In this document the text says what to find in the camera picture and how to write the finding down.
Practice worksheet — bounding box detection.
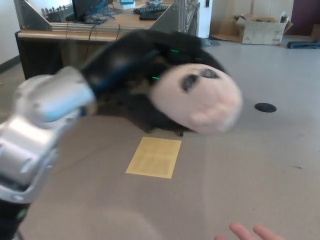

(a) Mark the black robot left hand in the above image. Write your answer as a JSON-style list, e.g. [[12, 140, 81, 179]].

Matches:
[[79, 29, 232, 133]]

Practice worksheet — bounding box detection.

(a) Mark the person's bare hand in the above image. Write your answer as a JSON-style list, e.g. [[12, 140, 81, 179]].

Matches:
[[214, 222, 286, 240]]

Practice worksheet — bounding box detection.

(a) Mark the pink plush dumpling toy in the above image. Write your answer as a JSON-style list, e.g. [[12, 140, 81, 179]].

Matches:
[[149, 62, 244, 137]]

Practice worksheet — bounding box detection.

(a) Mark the black keyboard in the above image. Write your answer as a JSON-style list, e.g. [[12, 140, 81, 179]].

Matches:
[[132, 4, 169, 15], [138, 11, 163, 21]]

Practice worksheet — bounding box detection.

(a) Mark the white box with blue tag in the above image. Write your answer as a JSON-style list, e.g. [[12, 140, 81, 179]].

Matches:
[[119, 0, 136, 10]]

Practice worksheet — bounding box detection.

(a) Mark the black monitor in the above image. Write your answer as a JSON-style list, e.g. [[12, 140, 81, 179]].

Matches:
[[65, 0, 103, 21]]

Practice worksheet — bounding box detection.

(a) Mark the row of metal bolts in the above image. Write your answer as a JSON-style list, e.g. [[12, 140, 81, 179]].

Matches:
[[39, 6, 68, 21]]

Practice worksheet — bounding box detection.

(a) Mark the dark wooden desk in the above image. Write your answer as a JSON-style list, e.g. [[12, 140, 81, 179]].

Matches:
[[14, 2, 201, 138]]

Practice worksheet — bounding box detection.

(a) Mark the flattened cardboard sheet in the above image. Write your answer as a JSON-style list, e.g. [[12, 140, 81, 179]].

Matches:
[[209, 26, 243, 42]]

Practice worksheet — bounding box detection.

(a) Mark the yellow paper sheet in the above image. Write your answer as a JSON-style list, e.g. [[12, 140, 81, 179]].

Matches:
[[125, 136, 183, 179]]

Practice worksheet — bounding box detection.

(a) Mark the black round floor cover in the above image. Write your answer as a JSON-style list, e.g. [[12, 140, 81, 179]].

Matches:
[[254, 102, 278, 113]]

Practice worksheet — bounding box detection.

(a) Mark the open cardboard box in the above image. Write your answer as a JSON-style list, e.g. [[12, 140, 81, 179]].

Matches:
[[233, 13, 293, 46]]

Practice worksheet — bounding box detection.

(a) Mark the blue foam piece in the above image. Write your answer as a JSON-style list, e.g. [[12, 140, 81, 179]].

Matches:
[[286, 40, 320, 50]]

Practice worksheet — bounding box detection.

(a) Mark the brown cardboard box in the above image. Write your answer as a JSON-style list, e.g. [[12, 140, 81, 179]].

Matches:
[[309, 23, 320, 41]]

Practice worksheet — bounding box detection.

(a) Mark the long black power cable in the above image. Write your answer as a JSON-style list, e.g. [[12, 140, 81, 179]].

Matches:
[[84, 23, 99, 62]]

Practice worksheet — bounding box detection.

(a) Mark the blue cable bundle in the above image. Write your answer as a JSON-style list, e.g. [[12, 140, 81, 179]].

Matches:
[[84, 0, 118, 24]]

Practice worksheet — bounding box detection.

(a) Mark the aluminium profile frame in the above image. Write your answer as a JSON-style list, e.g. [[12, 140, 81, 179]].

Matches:
[[13, 0, 201, 35]]

